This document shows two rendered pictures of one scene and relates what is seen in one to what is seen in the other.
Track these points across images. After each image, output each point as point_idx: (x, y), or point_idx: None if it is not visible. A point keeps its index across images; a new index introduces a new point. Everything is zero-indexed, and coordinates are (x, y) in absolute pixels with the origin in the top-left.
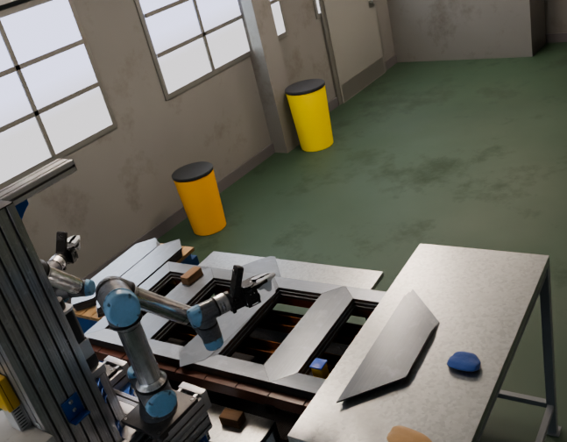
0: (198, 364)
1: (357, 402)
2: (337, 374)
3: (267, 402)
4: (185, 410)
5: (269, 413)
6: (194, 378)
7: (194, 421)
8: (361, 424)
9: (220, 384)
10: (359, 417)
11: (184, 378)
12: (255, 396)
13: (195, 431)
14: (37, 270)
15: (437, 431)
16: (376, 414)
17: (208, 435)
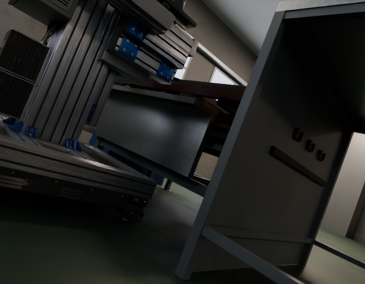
0: (184, 79)
1: (343, 34)
2: (315, 49)
3: (223, 94)
4: (187, 15)
5: (218, 103)
6: (176, 83)
7: (179, 43)
8: (355, 18)
9: (193, 84)
10: (350, 23)
11: (168, 84)
12: (215, 91)
13: (174, 51)
14: None
15: None
16: None
17: (172, 79)
